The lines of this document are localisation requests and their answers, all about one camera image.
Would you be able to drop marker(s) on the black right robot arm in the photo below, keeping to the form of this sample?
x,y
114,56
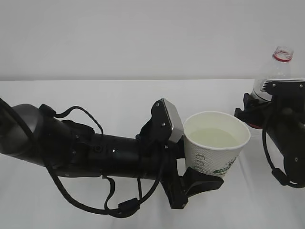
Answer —
x,y
293,174

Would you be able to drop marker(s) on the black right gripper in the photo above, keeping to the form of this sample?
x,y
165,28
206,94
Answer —
x,y
285,124

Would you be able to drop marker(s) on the clear plastic water bottle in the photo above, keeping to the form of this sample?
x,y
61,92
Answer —
x,y
278,67

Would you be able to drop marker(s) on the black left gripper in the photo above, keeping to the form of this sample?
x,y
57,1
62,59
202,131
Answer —
x,y
162,157

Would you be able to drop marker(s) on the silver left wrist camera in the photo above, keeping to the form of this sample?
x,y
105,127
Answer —
x,y
164,125

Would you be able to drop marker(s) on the white paper cup green logo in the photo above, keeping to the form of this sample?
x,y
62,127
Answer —
x,y
213,141

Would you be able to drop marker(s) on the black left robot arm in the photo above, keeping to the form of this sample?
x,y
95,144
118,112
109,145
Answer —
x,y
66,148

